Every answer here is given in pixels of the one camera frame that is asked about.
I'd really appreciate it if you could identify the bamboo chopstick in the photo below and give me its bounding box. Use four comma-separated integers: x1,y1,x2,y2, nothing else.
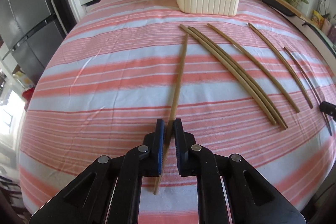
188,27,288,129
179,24,278,125
283,47,333,136
207,23,300,113
189,27,288,129
248,23,313,109
153,34,189,195

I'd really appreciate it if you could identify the pink striped tablecloth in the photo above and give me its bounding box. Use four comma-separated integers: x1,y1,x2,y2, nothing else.
19,0,335,213

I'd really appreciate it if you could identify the wooden cutting board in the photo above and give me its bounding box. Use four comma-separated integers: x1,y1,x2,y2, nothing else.
261,0,313,24

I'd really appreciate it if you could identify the grey refrigerator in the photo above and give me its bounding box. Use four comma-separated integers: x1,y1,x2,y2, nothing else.
1,0,75,84

